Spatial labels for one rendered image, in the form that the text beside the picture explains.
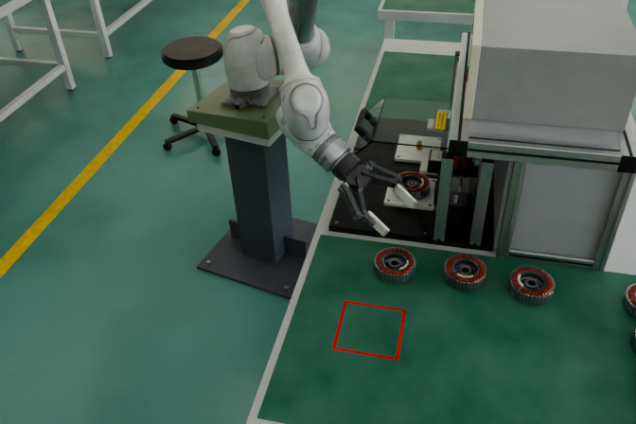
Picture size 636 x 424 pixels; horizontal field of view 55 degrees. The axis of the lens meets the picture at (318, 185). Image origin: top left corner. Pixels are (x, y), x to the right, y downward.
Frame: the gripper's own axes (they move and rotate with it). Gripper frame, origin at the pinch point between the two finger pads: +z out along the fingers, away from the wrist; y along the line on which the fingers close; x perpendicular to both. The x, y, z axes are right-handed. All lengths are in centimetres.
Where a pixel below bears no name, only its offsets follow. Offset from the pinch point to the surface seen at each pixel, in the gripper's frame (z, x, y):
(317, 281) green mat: -3.4, -24.1, 15.4
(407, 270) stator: 11.5, -11.6, 1.0
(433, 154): -5.5, -5.2, -32.6
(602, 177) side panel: 29, 28, -30
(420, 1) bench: -75, -62, -182
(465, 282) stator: 24.1, -4.8, -3.8
